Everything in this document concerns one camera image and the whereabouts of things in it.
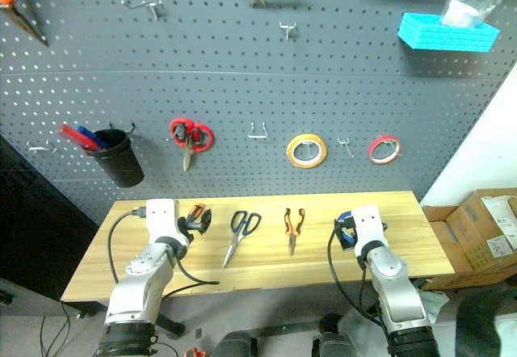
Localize black hanging cup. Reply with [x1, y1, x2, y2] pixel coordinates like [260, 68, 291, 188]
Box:
[86, 122, 145, 188]

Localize black table leg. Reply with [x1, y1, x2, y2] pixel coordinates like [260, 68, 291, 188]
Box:
[155, 312, 185, 336]

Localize red handled scissors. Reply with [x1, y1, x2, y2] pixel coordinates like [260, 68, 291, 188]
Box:
[169, 117, 214, 172]

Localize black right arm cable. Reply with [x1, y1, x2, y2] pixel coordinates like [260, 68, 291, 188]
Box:
[327, 219, 385, 328]

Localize thin black floor cable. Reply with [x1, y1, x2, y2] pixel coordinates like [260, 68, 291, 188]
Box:
[40, 302, 72, 357]

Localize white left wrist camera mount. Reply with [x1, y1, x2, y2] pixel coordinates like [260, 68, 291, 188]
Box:
[145, 198, 181, 246]

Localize open cardboard box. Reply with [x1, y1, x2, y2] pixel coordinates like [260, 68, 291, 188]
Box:
[422, 203, 517, 292]

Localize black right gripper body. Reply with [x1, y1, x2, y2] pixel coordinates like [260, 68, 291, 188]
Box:
[342, 225, 359, 251]

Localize yellow tape roll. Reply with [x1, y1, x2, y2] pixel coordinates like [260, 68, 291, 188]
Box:
[286, 132, 329, 169]

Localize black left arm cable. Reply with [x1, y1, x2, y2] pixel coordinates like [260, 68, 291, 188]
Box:
[107, 206, 221, 300]

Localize cardboard box with labels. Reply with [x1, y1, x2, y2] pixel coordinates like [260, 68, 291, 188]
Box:
[446, 188, 517, 273]

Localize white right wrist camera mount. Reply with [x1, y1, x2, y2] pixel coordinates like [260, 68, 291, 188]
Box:
[350, 205, 385, 255]

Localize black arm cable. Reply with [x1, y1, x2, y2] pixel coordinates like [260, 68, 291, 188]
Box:
[327, 219, 385, 328]
[107, 206, 221, 300]

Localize grey metal pegboard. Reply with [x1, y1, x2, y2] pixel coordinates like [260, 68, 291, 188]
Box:
[0, 0, 517, 227]

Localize silver wire loop hook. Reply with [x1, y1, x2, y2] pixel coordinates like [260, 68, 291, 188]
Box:
[247, 121, 268, 140]

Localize red tape roll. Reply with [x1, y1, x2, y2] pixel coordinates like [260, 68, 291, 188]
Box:
[368, 135, 403, 166]

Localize blue tape roll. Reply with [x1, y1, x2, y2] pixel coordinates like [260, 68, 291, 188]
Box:
[336, 210, 356, 251]

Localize blue black handled scissors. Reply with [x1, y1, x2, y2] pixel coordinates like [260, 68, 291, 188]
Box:
[221, 210, 263, 269]

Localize cyan plastic bin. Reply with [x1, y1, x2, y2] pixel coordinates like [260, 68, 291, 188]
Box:
[397, 11, 501, 54]

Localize black table crossbar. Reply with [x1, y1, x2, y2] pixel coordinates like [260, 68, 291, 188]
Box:
[258, 323, 324, 336]

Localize orange black utility knife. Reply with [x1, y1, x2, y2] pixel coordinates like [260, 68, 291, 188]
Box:
[186, 204, 205, 224]

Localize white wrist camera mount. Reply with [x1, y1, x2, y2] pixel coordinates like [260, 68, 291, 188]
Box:
[145, 198, 181, 246]
[350, 205, 385, 255]

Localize blue pen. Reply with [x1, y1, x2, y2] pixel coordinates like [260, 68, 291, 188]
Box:
[76, 125, 107, 150]

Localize silver double pegboard hook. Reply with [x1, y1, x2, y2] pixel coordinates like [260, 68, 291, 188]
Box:
[122, 0, 162, 21]

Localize orange black needle-nose pliers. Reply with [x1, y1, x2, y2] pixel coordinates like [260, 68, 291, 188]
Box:
[282, 207, 306, 256]

